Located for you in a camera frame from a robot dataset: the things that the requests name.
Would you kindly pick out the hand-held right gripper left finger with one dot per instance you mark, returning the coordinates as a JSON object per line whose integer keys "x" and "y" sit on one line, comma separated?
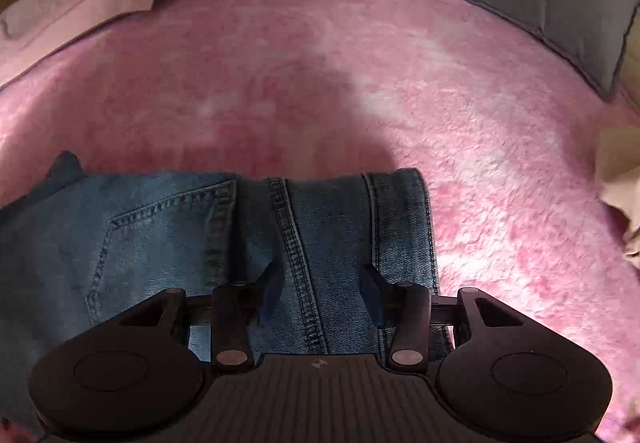
{"x": 272, "y": 297}

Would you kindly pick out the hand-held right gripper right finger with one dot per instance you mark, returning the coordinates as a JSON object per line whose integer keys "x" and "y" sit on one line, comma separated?
{"x": 371, "y": 294}

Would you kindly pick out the blue denim jeans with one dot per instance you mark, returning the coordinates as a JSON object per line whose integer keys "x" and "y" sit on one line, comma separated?
{"x": 150, "y": 233}

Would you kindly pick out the pink fluffy blanket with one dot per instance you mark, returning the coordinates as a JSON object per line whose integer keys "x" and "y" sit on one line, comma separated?
{"x": 300, "y": 73}

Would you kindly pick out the beige crumpled cloth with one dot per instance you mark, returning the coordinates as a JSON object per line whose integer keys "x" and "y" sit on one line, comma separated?
{"x": 622, "y": 173}

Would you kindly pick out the pink bed sheet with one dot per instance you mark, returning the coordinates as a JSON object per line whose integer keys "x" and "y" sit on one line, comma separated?
{"x": 75, "y": 8}

